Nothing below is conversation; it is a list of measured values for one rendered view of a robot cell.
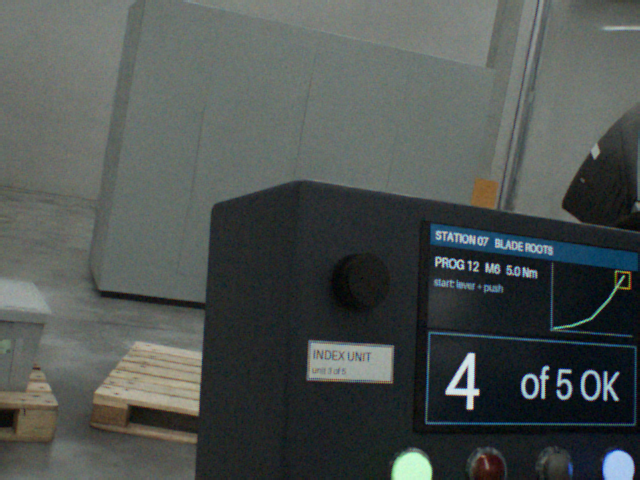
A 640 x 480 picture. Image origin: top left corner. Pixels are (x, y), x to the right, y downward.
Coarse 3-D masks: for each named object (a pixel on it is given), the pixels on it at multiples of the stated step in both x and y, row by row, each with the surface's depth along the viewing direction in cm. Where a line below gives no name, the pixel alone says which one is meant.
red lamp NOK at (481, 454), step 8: (480, 448) 51; (488, 448) 51; (472, 456) 51; (480, 456) 51; (488, 456) 51; (496, 456) 51; (472, 464) 51; (480, 464) 51; (488, 464) 51; (496, 464) 51; (504, 464) 52; (472, 472) 51; (480, 472) 50; (488, 472) 50; (496, 472) 51; (504, 472) 51
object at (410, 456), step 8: (408, 448) 49; (416, 448) 49; (392, 456) 48; (400, 456) 48; (408, 456) 48; (416, 456) 48; (424, 456) 49; (392, 464) 48; (400, 464) 48; (408, 464) 48; (416, 464) 48; (424, 464) 48; (392, 472) 48; (400, 472) 48; (408, 472) 48; (416, 472) 48; (424, 472) 48; (432, 472) 49
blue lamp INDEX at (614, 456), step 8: (608, 448) 56; (616, 448) 56; (624, 448) 57; (608, 456) 56; (616, 456) 56; (624, 456) 56; (600, 464) 56; (608, 464) 56; (616, 464) 56; (624, 464) 56; (632, 464) 56; (600, 472) 56; (608, 472) 56; (616, 472) 55; (624, 472) 56; (632, 472) 56
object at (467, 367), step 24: (432, 336) 50; (456, 336) 51; (480, 336) 52; (432, 360) 50; (456, 360) 51; (480, 360) 52; (432, 384) 50; (456, 384) 51; (480, 384) 52; (432, 408) 50; (456, 408) 51; (480, 408) 51
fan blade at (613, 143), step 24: (624, 120) 154; (600, 144) 159; (624, 144) 150; (600, 168) 155; (624, 168) 146; (576, 192) 161; (600, 192) 152; (624, 192) 143; (576, 216) 159; (600, 216) 151
